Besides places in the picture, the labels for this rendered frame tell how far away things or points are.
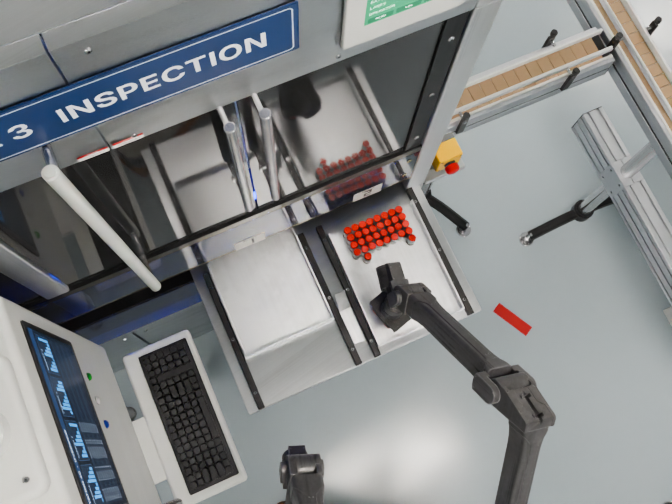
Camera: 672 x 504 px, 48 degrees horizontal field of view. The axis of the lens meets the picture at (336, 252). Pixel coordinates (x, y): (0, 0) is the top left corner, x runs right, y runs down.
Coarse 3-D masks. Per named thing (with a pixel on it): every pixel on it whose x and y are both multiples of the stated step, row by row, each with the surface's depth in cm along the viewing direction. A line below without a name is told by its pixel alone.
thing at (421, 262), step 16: (416, 208) 211; (416, 224) 213; (336, 240) 211; (416, 240) 212; (352, 256) 210; (384, 256) 210; (400, 256) 210; (416, 256) 211; (432, 256) 211; (352, 272) 209; (368, 272) 209; (416, 272) 209; (432, 272) 210; (352, 288) 205; (368, 288) 208; (432, 288) 208; (448, 288) 209; (368, 304) 207; (448, 304) 207; (368, 320) 202; (384, 336) 204; (400, 336) 202
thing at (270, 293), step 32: (224, 256) 209; (256, 256) 209; (288, 256) 209; (224, 288) 206; (256, 288) 207; (288, 288) 207; (320, 288) 204; (256, 320) 204; (288, 320) 205; (320, 320) 205; (256, 352) 199
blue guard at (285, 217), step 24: (384, 168) 187; (408, 168) 196; (336, 192) 189; (264, 216) 182; (288, 216) 190; (312, 216) 199; (216, 240) 183; (240, 240) 192; (168, 264) 184; (192, 264) 193; (96, 288) 178; (120, 288) 186; (48, 312) 179; (72, 312) 187
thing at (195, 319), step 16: (160, 320) 233; (176, 320) 242; (192, 320) 252; (208, 320) 263; (128, 336) 235; (144, 336) 244; (160, 336) 254; (192, 336) 276; (112, 352) 245; (128, 352) 255; (112, 368) 268
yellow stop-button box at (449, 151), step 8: (448, 136) 204; (440, 144) 203; (448, 144) 204; (456, 144) 204; (440, 152) 203; (448, 152) 203; (456, 152) 203; (440, 160) 202; (448, 160) 203; (456, 160) 206; (440, 168) 207
